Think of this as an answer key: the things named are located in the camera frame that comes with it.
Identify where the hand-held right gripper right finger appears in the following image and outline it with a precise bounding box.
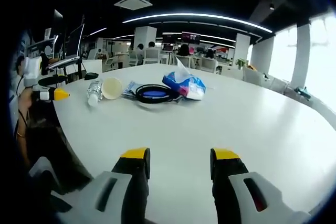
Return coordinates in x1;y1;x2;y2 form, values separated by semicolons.
209;147;312;224

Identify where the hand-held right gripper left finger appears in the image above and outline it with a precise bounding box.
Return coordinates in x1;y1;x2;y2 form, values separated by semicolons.
56;147;152;224

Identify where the clear plastic water bottle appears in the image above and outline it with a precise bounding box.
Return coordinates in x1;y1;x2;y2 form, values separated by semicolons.
86;79;104;108

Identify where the white paper cup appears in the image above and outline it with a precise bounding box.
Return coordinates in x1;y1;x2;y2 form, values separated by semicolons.
101;77;123;101

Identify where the blue and white packet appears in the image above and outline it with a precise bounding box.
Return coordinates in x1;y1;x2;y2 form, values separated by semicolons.
122;80;144;98

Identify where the black cable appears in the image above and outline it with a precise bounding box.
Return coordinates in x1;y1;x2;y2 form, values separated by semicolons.
134;83;182;104

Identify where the blue and white tissue pack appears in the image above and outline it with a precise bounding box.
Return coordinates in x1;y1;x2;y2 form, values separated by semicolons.
162;55;207;101

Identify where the open laptop on stand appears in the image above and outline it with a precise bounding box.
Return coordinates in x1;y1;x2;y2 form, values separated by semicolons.
48;23;86;69

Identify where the white table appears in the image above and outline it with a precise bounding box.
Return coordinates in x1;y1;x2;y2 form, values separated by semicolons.
52;63;336;224

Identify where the grey and black chair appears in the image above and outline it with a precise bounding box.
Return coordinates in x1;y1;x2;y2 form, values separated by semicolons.
28;155;74;214

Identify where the white office chair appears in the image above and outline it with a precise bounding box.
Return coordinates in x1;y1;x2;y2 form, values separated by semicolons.
143;48;160;65
128;50;140;67
206;58;219;74

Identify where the teal object by window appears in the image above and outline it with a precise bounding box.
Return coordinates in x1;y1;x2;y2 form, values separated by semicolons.
294;86;312;101

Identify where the ceiling air conditioner unit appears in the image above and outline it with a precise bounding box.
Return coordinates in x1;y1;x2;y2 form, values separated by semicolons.
113;0;154;11

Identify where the green potted plant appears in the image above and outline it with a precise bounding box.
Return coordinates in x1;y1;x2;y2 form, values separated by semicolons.
235;58;248;70

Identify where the long curved ceiling light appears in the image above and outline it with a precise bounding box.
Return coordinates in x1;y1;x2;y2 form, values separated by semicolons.
122;13;274;34

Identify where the red wall screen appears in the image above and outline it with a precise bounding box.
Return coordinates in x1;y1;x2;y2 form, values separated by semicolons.
181;31;202;44

